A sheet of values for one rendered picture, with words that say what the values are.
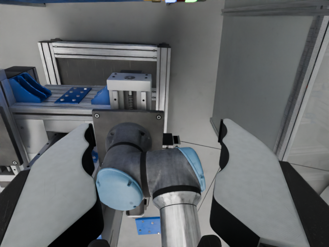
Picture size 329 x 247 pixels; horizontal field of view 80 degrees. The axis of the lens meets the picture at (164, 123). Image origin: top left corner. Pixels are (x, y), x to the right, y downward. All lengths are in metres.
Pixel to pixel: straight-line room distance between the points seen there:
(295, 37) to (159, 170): 0.62
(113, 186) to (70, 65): 1.17
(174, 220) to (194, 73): 1.36
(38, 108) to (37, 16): 1.07
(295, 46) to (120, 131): 0.63
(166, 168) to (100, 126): 0.29
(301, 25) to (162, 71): 0.86
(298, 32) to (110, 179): 0.72
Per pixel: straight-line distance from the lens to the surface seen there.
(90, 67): 1.49
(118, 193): 0.49
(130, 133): 0.60
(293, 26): 0.85
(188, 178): 0.47
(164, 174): 0.47
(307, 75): 0.77
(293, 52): 0.83
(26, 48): 1.88
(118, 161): 0.50
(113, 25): 1.63
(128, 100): 0.68
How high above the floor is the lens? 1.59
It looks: 61 degrees down
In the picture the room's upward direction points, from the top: 176 degrees clockwise
